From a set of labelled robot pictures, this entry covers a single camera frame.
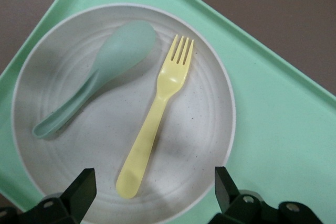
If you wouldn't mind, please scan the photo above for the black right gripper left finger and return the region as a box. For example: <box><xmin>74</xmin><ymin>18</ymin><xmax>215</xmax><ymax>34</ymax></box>
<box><xmin>19</xmin><ymin>168</ymin><xmax>97</xmax><ymax>224</ymax></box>

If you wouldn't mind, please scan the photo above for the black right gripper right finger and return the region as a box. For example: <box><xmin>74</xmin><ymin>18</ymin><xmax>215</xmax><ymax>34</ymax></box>
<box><xmin>211</xmin><ymin>166</ymin><xmax>281</xmax><ymax>224</ymax></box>

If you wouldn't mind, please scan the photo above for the round speckled white plate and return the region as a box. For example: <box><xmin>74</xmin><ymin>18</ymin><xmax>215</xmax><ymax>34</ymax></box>
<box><xmin>10</xmin><ymin>3</ymin><xmax>236</xmax><ymax>223</ymax></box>

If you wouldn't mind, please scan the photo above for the yellow plastic fork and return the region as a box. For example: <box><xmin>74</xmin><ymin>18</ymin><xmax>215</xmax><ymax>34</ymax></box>
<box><xmin>115</xmin><ymin>34</ymin><xmax>195</xmax><ymax>199</ymax></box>

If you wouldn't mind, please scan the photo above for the mint green plastic spoon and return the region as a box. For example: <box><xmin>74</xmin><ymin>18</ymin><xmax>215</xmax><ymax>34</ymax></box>
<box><xmin>31</xmin><ymin>20</ymin><xmax>158</xmax><ymax>139</ymax></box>

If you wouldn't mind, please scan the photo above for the mint green rectangular tray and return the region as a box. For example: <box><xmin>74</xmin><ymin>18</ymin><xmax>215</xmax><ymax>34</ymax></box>
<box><xmin>0</xmin><ymin>0</ymin><xmax>336</xmax><ymax>224</ymax></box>

